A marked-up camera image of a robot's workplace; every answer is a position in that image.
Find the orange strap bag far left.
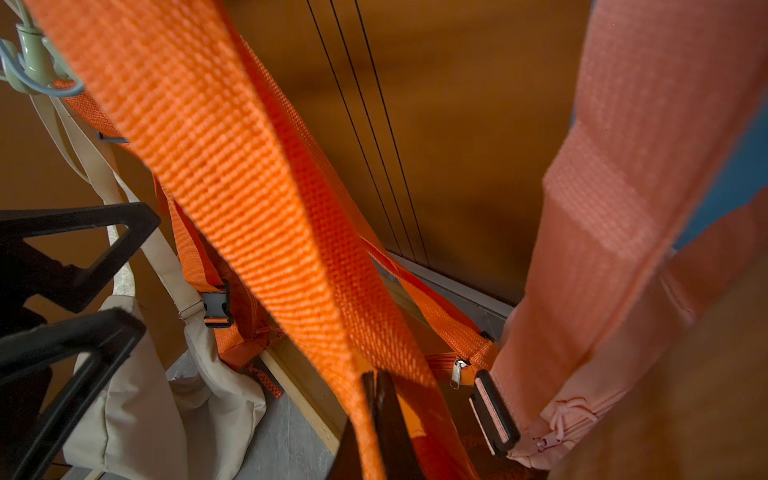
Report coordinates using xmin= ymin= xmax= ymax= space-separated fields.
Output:
xmin=50 ymin=94 xmax=283 ymax=399

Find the wooden hanging rack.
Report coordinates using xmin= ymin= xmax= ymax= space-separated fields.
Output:
xmin=257 ymin=263 xmax=768 ymax=480

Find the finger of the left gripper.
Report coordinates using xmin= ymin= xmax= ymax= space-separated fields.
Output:
xmin=1 ymin=202 xmax=160 ymax=313
xmin=1 ymin=308 xmax=146 ymax=479

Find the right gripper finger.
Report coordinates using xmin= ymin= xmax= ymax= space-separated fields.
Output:
xmin=327 ymin=372 xmax=425 ymax=480

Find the beige sling bag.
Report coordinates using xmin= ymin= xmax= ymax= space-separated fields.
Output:
xmin=29 ymin=89 xmax=269 ymax=480

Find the light pink strap bag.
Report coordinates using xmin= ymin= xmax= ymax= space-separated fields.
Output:
xmin=470 ymin=1 xmax=767 ymax=470

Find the green plastic hook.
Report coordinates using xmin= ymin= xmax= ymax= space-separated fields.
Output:
xmin=1 ymin=1 xmax=85 ymax=98

